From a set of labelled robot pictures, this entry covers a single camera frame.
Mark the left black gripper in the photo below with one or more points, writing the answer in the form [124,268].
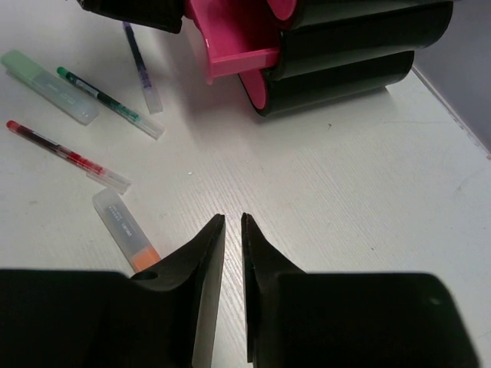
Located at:
[165,15]

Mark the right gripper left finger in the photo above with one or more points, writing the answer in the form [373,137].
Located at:
[163,316]

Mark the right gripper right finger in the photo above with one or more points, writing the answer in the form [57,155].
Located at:
[350,319]

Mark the pink top drawer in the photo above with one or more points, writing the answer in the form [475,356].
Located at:
[283,12]

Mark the orange highlighter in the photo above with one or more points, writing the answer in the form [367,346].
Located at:
[123,227]

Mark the purple gel pen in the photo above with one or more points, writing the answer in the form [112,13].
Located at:
[150,93]

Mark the pink bottom drawer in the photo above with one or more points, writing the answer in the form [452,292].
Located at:
[261,91]

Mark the green gel pen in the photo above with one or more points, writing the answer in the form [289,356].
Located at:
[133,117]

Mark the green highlighter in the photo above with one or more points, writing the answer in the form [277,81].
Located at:
[52,88]

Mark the red gel pen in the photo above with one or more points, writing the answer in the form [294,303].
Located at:
[93,170]

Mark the black drawer cabinet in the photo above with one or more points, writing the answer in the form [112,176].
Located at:
[342,48]

